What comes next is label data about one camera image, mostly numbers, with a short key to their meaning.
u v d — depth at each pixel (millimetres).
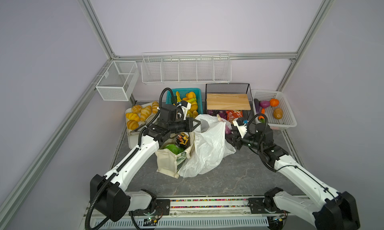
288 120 1015
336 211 391
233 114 1044
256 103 1122
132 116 1082
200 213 735
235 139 668
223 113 1054
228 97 1011
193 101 1091
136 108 1117
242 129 663
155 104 1157
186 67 985
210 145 657
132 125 1026
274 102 1120
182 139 792
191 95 1120
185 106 677
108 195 385
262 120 1050
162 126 573
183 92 1158
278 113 1072
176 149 789
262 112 1106
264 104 1120
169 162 762
